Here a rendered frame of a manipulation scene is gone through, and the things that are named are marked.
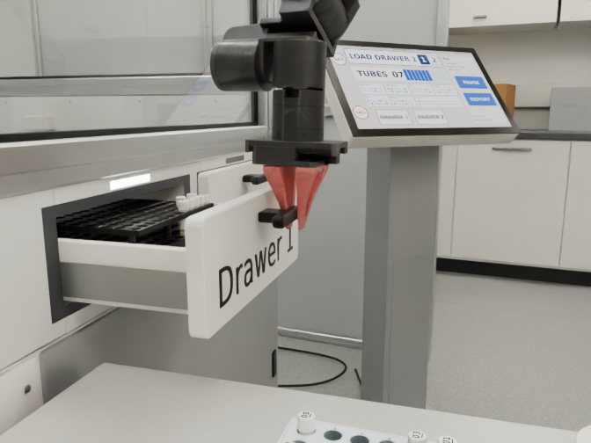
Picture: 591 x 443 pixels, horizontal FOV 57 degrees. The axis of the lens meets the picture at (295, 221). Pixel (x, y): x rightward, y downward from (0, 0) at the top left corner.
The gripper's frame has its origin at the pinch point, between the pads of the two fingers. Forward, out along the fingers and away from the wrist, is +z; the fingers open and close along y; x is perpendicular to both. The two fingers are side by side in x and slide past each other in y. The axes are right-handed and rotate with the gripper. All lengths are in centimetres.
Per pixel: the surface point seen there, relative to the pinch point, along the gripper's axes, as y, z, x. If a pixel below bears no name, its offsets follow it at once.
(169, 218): 13.0, -0.3, 5.3
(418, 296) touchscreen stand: -9, 38, -93
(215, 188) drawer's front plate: 17.5, -0.7, -16.0
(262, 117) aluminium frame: 20.2, -11.1, -43.8
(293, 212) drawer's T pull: -0.6, -1.6, 2.9
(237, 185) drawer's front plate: 17.5, -0.2, -24.6
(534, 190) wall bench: -61, 29, -285
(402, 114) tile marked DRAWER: -3, -12, -79
